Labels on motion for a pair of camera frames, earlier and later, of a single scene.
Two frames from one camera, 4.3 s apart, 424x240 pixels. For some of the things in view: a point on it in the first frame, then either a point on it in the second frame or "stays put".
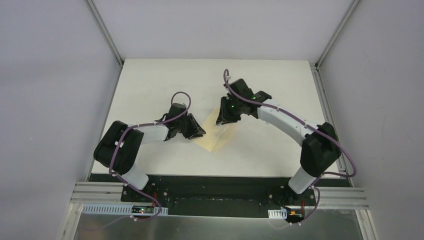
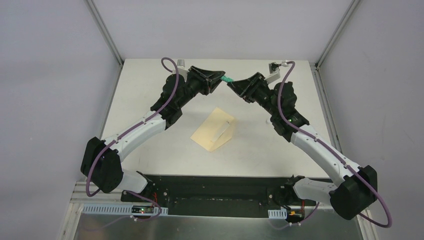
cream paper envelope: [216, 135] stays put
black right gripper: [224, 115] to [247, 88]
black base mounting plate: [221, 196] stays put
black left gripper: [189, 126] to [198, 81]
